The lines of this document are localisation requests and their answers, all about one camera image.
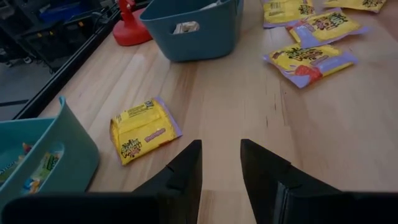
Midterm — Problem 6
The black computer tower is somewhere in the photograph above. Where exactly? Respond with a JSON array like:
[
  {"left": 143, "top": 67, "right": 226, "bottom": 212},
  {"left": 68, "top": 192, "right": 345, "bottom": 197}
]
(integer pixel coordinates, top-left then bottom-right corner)
[{"left": 15, "top": 18, "right": 106, "bottom": 74}]

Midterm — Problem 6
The light teal plastic bin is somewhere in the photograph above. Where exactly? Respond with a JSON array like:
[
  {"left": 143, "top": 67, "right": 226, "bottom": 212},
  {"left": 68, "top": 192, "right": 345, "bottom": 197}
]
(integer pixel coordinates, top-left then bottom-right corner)
[{"left": 0, "top": 95, "right": 100, "bottom": 212}]

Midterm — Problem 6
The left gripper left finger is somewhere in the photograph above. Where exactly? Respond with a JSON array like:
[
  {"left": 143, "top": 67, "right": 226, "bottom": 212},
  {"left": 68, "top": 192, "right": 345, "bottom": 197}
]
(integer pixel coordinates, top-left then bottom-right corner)
[{"left": 0, "top": 139, "right": 203, "bottom": 224}]

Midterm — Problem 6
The green candy wrapper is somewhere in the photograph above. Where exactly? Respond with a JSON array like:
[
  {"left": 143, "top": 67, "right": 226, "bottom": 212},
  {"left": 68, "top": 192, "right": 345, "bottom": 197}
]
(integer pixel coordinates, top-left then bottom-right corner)
[{"left": 37, "top": 151, "right": 64, "bottom": 178}]

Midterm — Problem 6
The red desk lamp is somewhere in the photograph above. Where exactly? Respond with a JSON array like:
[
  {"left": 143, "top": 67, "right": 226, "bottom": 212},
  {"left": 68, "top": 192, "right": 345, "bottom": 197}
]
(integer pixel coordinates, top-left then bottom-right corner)
[{"left": 112, "top": 0, "right": 153, "bottom": 47}]

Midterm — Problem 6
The dark teal plastic bin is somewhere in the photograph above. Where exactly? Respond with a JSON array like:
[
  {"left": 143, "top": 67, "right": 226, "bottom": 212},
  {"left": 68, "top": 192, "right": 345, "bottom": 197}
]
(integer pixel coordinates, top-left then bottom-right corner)
[{"left": 139, "top": 0, "right": 245, "bottom": 62}]

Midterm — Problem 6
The blue candy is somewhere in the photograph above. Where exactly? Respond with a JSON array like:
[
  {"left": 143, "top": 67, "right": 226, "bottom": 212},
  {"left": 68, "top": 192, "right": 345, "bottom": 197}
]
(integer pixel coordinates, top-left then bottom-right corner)
[{"left": 22, "top": 177, "right": 41, "bottom": 194}]

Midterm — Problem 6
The yellow Sour Patch candy pack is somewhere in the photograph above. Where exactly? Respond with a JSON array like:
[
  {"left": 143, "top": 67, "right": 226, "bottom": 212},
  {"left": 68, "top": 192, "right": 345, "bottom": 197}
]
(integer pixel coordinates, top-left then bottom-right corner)
[
  {"left": 323, "top": 0, "right": 388, "bottom": 13},
  {"left": 262, "top": 43, "right": 358, "bottom": 90},
  {"left": 285, "top": 11, "right": 371, "bottom": 49},
  {"left": 110, "top": 96, "right": 183, "bottom": 166},
  {"left": 262, "top": 0, "right": 317, "bottom": 29}
]

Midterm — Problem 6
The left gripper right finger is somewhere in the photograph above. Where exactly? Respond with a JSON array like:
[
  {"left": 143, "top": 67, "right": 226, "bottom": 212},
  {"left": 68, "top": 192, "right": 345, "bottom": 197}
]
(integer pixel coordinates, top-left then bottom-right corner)
[{"left": 240, "top": 138, "right": 398, "bottom": 224}]

